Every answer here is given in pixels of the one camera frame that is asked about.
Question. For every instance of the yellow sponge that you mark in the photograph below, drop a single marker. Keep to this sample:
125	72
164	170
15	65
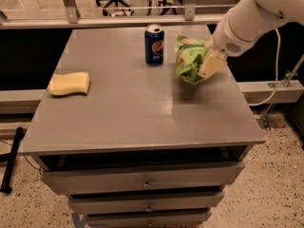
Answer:
65	84

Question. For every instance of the blue pepsi can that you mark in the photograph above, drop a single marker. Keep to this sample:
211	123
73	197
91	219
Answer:
153	41

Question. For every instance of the middle grey drawer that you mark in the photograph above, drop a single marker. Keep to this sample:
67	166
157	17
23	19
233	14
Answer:
146	203

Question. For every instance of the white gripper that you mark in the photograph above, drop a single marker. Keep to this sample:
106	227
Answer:
225	39

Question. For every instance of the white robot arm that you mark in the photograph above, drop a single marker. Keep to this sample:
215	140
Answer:
241	27

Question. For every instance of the grey drawer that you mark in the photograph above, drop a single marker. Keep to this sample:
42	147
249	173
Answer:
142	178
146	203
148	220

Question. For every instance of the black bar on floor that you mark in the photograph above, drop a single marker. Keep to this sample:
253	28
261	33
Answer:
9	159

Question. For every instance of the top grey drawer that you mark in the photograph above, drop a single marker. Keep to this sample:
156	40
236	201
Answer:
142	178

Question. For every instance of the bottom grey drawer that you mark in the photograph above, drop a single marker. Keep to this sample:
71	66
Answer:
148	220

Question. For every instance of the green rice chip bag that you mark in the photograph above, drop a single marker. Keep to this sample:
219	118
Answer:
190	54

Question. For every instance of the grey metal railing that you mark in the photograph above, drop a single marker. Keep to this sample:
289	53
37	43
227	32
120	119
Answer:
82	14

